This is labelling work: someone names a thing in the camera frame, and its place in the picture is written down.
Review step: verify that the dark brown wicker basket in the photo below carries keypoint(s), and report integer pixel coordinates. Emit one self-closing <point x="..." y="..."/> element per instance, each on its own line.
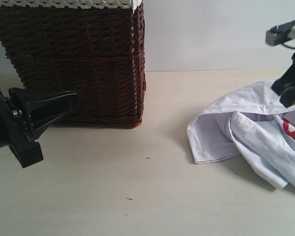
<point x="98" y="53"/>

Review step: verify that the white t-shirt red print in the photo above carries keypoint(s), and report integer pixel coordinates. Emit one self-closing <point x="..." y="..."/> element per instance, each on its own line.
<point x="250" y="122"/>

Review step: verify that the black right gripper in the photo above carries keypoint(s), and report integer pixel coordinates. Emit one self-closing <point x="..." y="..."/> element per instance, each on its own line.
<point x="284" y="87"/>

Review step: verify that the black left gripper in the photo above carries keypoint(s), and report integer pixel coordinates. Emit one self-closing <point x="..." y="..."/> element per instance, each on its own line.
<point x="39" y="111"/>

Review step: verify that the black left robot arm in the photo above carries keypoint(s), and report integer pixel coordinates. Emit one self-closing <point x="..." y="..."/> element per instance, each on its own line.
<point x="24" y="117"/>

